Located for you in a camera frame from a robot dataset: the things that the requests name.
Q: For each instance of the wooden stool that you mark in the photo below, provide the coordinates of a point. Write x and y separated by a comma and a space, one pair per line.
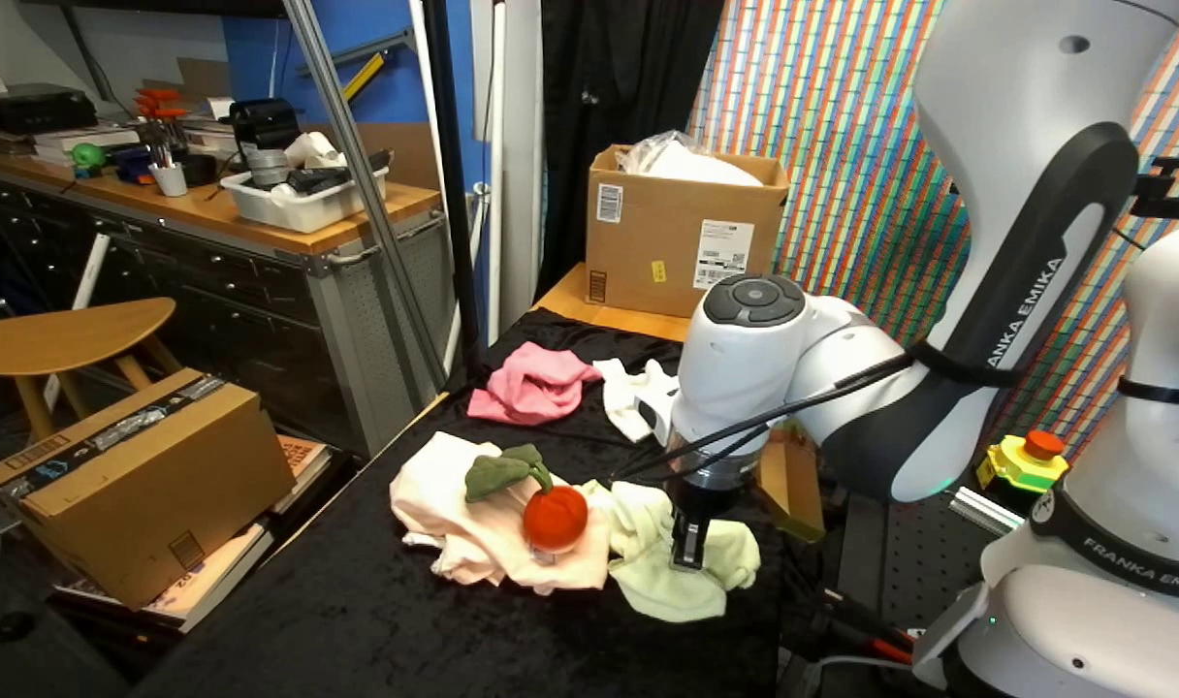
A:
63, 341

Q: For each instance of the cardboard box on floor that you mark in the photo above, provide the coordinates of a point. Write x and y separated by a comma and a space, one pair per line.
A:
144, 491

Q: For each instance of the peach cloth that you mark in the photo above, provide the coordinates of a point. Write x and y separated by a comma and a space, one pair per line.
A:
483, 542

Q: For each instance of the red plush radish toy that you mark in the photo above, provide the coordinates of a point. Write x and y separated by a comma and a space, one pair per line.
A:
554, 516

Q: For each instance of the yellow red emergency button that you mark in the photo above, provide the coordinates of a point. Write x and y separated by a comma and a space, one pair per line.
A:
1025, 464

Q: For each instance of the white plastic bin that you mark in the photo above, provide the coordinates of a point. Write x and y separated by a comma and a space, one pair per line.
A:
305, 204

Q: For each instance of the white towel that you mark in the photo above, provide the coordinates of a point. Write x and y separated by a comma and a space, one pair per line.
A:
639, 400

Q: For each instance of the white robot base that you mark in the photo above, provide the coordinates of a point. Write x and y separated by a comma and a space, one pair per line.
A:
1083, 596

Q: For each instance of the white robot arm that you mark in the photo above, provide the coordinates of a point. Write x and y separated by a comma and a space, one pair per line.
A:
1025, 102

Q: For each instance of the cardboard box on table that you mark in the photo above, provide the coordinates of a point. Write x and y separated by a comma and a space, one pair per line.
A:
668, 220

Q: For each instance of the light green towel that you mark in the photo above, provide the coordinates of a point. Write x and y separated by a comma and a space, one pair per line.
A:
651, 575

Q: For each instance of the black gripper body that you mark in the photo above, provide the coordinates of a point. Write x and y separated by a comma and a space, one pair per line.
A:
691, 525

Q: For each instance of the pink towel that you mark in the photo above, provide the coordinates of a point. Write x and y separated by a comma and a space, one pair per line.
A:
532, 387

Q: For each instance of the black table cloth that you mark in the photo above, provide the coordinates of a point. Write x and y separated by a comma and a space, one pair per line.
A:
405, 590

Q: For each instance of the wooden workbench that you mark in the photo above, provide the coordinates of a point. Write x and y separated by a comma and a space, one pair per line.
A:
319, 323

